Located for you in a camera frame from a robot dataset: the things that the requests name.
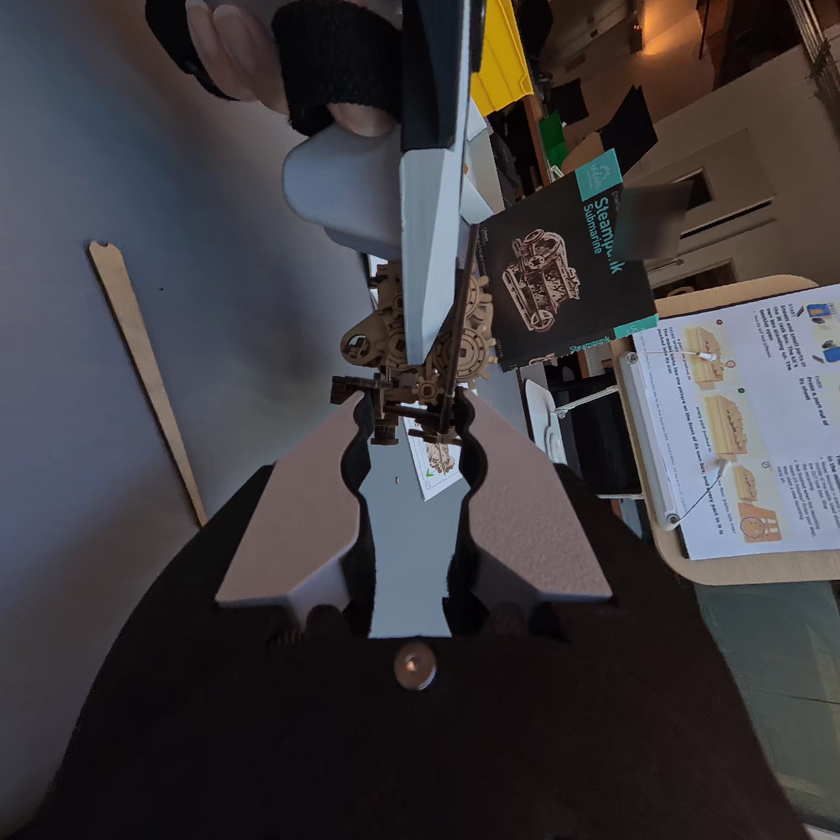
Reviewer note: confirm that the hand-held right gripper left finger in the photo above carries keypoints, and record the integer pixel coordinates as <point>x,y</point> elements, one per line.
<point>289,525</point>

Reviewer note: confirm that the black model kit box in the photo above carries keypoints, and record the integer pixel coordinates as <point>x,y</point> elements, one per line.
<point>564,275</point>

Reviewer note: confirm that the thin wooden stick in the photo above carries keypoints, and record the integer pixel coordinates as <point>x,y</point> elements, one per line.
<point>141,367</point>

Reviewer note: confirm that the white flat base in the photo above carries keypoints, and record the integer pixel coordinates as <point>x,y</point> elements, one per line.
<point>541,420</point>

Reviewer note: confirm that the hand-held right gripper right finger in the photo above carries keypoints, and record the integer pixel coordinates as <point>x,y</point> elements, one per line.
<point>538,525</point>

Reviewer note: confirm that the yellow plastic bin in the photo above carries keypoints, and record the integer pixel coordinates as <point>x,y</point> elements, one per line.
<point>499,52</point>

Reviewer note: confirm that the person's left hand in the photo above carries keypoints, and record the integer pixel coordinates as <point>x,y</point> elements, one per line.
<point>236,52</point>

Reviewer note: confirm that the wooden gear model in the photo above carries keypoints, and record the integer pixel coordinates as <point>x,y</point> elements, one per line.
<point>394,341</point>

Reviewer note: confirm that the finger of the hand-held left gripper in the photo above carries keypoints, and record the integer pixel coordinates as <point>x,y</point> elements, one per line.
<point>433,249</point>
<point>374,237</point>

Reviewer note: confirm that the green plastic bin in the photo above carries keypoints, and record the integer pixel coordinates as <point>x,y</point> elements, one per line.
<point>552,141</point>

